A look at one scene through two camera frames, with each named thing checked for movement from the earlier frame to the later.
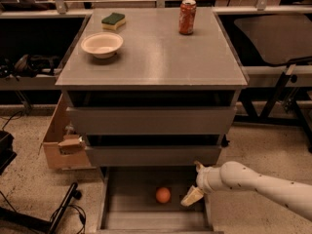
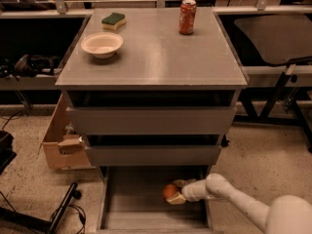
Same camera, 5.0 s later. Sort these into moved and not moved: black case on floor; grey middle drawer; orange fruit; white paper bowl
Moved: orange fruit
Not moved: black case on floor; white paper bowl; grey middle drawer
